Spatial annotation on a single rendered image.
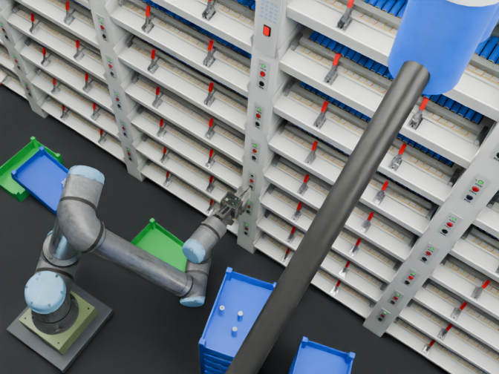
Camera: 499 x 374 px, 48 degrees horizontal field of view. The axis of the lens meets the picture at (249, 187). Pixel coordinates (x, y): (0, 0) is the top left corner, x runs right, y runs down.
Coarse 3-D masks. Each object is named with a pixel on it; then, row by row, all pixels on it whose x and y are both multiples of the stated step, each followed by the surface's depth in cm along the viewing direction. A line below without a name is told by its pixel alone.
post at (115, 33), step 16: (96, 0) 196; (96, 16) 204; (96, 32) 212; (112, 32) 205; (112, 48) 213; (112, 80) 231; (112, 96) 241; (128, 112) 243; (128, 128) 253; (128, 144) 265; (128, 160) 279; (144, 176) 288
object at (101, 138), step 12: (48, 96) 298; (48, 108) 299; (60, 108) 297; (60, 120) 296; (72, 120) 295; (84, 120) 293; (84, 132) 292; (96, 132) 291; (96, 144) 292; (108, 144) 288; (120, 144) 287; (120, 156) 285
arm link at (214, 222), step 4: (212, 216) 208; (204, 220) 209; (208, 220) 207; (212, 220) 207; (216, 220) 207; (220, 220) 207; (208, 224) 206; (212, 224) 206; (216, 224) 206; (220, 224) 206; (216, 228) 205; (220, 228) 206; (224, 228) 208; (220, 232) 206; (224, 232) 209; (220, 236) 207
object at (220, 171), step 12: (132, 120) 248; (144, 120) 247; (156, 120) 246; (144, 132) 249; (156, 132) 244; (168, 132) 244; (168, 144) 242; (180, 144) 241; (192, 156) 239; (204, 156) 238; (216, 156) 237; (204, 168) 238; (216, 168) 236; (228, 168) 235; (228, 180) 233; (240, 180) 233
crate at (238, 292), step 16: (224, 288) 208; (240, 288) 208; (256, 288) 208; (272, 288) 206; (224, 304) 204; (240, 304) 204; (256, 304) 205; (208, 320) 195; (224, 320) 201; (208, 336) 197; (224, 336) 198; (240, 336) 198; (208, 352) 194; (224, 352) 195
